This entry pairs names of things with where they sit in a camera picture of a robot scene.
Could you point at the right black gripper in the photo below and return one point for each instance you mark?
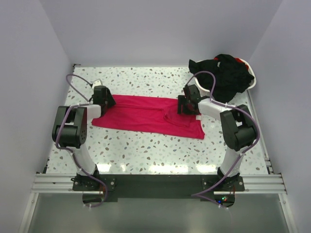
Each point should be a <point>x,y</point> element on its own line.
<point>181,101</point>

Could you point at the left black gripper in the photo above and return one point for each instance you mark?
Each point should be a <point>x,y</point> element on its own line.
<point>111,101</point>

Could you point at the pink t shirt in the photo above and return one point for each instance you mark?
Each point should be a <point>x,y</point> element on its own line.
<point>150,115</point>

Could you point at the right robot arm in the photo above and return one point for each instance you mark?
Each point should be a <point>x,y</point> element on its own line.
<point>240,130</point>

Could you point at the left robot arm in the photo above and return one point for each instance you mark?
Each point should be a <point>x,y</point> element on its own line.
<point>70,133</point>

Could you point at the black t shirt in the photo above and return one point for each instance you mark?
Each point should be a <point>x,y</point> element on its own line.
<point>231,77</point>

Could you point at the red garment in basket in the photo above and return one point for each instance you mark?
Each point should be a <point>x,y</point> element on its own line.
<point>237,59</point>

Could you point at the white laundry basket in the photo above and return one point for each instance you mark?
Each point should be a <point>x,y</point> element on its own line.
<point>206,92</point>

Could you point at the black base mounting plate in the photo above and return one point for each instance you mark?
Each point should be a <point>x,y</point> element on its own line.
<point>111,188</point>

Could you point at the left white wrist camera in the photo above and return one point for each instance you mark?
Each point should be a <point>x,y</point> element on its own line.
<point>97,82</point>

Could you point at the aluminium frame rail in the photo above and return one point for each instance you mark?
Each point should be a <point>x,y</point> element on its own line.
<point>254,184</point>

